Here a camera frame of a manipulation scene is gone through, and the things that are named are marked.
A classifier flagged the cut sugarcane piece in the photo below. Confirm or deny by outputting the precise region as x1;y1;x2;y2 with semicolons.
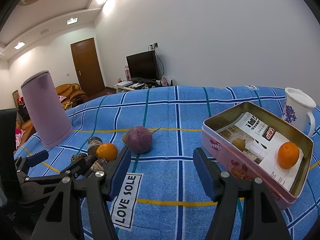
90;158;107;172

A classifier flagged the orange tangerine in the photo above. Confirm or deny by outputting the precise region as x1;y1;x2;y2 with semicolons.
96;142;118;162

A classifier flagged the purple round radish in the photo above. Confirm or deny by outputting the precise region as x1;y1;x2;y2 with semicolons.
122;126;159;154

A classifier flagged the orange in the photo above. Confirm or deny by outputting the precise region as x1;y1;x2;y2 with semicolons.
278;141;299;170

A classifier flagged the small brown longan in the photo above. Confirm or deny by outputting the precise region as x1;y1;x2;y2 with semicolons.
232;138;246;152

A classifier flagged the orange leather sofa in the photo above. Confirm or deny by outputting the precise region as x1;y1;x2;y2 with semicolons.
55;83;87;109

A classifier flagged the printed paper in tin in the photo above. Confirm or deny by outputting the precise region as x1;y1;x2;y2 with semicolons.
217;112;304;191

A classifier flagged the pink metal tin box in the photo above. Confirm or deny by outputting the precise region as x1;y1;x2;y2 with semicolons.
202;101;313;210

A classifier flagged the brown wooden door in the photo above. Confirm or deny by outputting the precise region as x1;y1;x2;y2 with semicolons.
71;37;105;97

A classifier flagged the blue plaid tablecloth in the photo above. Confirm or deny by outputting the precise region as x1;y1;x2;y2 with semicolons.
13;85;320;240

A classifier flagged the white tv stand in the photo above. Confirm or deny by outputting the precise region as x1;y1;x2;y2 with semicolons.
113;77;174;93

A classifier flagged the black television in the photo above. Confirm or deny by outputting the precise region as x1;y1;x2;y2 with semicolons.
126;50;159;80

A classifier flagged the white floral mug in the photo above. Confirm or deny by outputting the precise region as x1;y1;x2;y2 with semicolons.
282;87;316;138

